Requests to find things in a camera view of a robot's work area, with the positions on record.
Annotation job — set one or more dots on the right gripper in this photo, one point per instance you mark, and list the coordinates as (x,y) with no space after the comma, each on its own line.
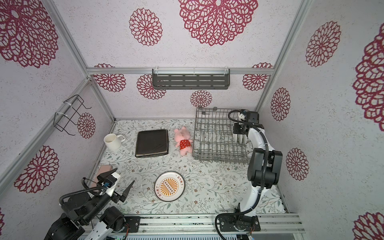
(236,130)

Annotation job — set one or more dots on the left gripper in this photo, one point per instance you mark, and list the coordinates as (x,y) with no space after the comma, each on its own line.
(117,197)

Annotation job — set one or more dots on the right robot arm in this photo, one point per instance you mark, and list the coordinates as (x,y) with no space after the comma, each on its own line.
(265,162)

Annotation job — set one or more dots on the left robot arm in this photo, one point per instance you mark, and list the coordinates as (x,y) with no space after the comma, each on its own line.
(81,207)

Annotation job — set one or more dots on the white mug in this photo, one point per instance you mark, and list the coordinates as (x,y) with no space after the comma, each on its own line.
(113,142)

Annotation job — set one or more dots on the pink plush pig toy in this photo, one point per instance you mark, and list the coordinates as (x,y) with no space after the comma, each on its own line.
(183,141)

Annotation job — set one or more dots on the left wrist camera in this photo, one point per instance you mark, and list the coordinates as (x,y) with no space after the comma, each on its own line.
(110,182)

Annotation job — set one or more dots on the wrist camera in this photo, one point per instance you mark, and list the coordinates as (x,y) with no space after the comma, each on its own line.
(242,116)
(110,182)

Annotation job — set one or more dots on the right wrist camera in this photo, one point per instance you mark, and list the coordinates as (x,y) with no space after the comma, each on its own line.
(242,116)

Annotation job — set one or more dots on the grey wire dish rack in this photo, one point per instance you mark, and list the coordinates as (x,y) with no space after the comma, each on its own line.
(213,138)

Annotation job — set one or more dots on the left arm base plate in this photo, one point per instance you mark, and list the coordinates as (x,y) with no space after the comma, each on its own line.
(131,224)

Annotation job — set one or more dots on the grey wall shelf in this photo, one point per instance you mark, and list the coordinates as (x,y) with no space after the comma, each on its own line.
(191,80)

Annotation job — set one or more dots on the black wire wall hook rack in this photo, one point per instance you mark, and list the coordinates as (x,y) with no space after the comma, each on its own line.
(74,103)

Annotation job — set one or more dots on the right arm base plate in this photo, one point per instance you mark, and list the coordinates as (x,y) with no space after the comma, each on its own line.
(240,223)

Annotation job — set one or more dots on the aluminium mounting rail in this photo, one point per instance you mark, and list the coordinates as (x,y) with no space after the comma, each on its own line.
(209,224)

